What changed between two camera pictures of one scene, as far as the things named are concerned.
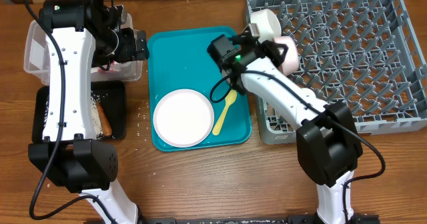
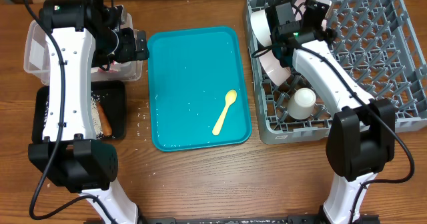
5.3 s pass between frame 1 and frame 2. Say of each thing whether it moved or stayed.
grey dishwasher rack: stayed
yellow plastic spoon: stayed
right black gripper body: moved
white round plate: moved
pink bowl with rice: moved
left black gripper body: stayed
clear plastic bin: stayed
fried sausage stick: stayed
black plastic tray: stayed
